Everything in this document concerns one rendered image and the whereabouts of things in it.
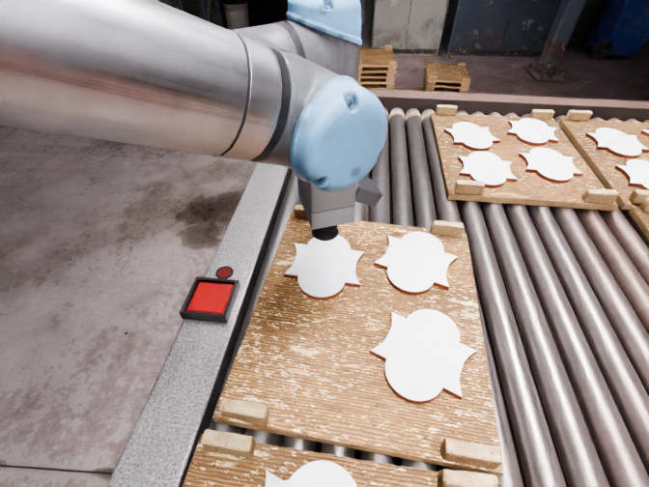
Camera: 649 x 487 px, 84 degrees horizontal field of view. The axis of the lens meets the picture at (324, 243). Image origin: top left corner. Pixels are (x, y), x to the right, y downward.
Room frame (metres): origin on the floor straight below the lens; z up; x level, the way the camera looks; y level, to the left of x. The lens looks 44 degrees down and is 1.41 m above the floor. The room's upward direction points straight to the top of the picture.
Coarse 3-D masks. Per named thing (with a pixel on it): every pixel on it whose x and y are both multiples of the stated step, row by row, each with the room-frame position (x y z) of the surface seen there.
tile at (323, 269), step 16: (336, 240) 0.48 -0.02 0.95; (304, 256) 0.44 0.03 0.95; (320, 256) 0.44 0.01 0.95; (336, 256) 0.44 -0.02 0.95; (352, 256) 0.44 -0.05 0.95; (288, 272) 0.40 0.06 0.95; (304, 272) 0.40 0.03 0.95; (320, 272) 0.40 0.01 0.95; (336, 272) 0.40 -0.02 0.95; (352, 272) 0.40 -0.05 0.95; (304, 288) 0.37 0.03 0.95; (320, 288) 0.37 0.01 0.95; (336, 288) 0.37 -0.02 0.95
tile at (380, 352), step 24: (432, 312) 0.32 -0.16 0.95; (408, 336) 0.28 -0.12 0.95; (432, 336) 0.28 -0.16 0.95; (456, 336) 0.28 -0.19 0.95; (384, 360) 0.25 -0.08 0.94; (408, 360) 0.24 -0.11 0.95; (432, 360) 0.24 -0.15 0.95; (456, 360) 0.24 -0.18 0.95; (408, 384) 0.21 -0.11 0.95; (432, 384) 0.21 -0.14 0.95; (456, 384) 0.21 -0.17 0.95
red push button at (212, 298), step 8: (200, 288) 0.38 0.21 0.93; (208, 288) 0.38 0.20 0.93; (216, 288) 0.38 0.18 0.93; (224, 288) 0.38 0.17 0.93; (232, 288) 0.38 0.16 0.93; (200, 296) 0.37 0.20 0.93; (208, 296) 0.37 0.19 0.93; (216, 296) 0.37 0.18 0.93; (224, 296) 0.37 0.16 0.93; (192, 304) 0.35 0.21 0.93; (200, 304) 0.35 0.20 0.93; (208, 304) 0.35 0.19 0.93; (216, 304) 0.35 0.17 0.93; (224, 304) 0.35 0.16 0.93; (216, 312) 0.33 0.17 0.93
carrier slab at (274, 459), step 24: (216, 456) 0.13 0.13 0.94; (264, 456) 0.13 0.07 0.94; (288, 456) 0.13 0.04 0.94; (312, 456) 0.13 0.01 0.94; (336, 456) 0.13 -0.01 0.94; (192, 480) 0.10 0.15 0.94; (216, 480) 0.10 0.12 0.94; (240, 480) 0.10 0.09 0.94; (264, 480) 0.10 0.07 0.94; (360, 480) 0.10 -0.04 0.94; (384, 480) 0.10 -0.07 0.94; (408, 480) 0.10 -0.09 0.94; (432, 480) 0.10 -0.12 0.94
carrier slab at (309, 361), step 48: (288, 240) 0.49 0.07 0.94; (384, 240) 0.49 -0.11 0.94; (288, 288) 0.38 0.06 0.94; (384, 288) 0.38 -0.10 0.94; (432, 288) 0.38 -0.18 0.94; (288, 336) 0.29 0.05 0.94; (336, 336) 0.29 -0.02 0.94; (384, 336) 0.29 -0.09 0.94; (480, 336) 0.29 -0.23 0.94; (240, 384) 0.22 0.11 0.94; (288, 384) 0.22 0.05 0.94; (336, 384) 0.22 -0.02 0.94; (384, 384) 0.22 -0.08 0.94; (480, 384) 0.22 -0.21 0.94; (288, 432) 0.16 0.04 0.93; (336, 432) 0.16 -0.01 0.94; (384, 432) 0.16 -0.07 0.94; (432, 432) 0.16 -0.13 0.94; (480, 432) 0.16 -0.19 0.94
